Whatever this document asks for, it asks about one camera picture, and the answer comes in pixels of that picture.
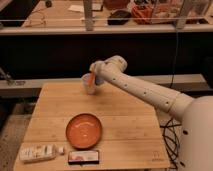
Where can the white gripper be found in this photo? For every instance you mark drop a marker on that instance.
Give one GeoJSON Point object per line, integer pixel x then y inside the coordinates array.
{"type": "Point", "coordinates": [96, 68]}

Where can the orange crate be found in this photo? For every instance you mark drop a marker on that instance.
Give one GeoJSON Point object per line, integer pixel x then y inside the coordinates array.
{"type": "Point", "coordinates": [142, 14]}

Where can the white ceramic cup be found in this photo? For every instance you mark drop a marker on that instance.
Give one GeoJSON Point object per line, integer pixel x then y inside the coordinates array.
{"type": "Point", "coordinates": [89, 89]}

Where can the metal frame post right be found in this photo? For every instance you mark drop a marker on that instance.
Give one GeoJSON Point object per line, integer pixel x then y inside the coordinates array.
{"type": "Point", "coordinates": [184, 11]}

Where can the metal frame post left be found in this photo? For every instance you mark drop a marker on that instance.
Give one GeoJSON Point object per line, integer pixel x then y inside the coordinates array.
{"type": "Point", "coordinates": [88, 14]}

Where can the white plastic bottle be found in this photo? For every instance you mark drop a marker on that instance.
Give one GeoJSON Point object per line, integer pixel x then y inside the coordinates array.
{"type": "Point", "coordinates": [40, 153]}

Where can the metal frame post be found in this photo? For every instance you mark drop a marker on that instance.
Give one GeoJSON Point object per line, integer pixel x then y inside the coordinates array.
{"type": "Point", "coordinates": [88, 14]}
{"type": "Point", "coordinates": [184, 11]}

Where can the orange carrot-shaped pepper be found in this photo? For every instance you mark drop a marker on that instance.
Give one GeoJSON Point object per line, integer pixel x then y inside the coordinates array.
{"type": "Point", "coordinates": [91, 79]}

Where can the white paper sheet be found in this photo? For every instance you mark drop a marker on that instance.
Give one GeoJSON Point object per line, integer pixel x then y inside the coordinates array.
{"type": "Point", "coordinates": [76, 8]}

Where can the orange plate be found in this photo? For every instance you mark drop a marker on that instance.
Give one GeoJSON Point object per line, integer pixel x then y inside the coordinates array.
{"type": "Point", "coordinates": [84, 131]}

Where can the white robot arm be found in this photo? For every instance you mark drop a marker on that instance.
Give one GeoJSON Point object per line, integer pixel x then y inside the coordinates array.
{"type": "Point", "coordinates": [195, 114]}

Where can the black rectangular box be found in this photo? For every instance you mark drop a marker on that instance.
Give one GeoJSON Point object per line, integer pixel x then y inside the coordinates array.
{"type": "Point", "coordinates": [83, 157]}

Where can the black object on bench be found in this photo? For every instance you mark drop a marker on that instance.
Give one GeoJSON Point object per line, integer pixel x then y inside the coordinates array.
{"type": "Point", "coordinates": [119, 17]}

